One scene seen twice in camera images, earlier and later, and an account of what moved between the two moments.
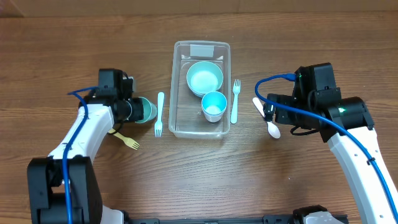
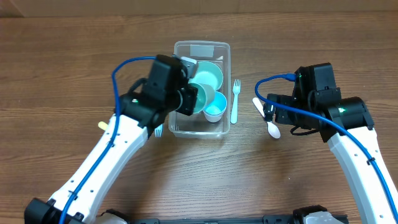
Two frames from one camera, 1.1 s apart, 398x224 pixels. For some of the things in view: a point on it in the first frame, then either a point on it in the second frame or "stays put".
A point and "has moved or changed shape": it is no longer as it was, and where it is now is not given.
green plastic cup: x=149 y=111 has moved or changed shape
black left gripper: x=138 y=110 → x=188 y=107
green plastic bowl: x=204 y=77 stays put
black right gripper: x=279 y=112 stays put
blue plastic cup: x=213 y=104 stays put
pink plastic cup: x=213 y=118 stays put
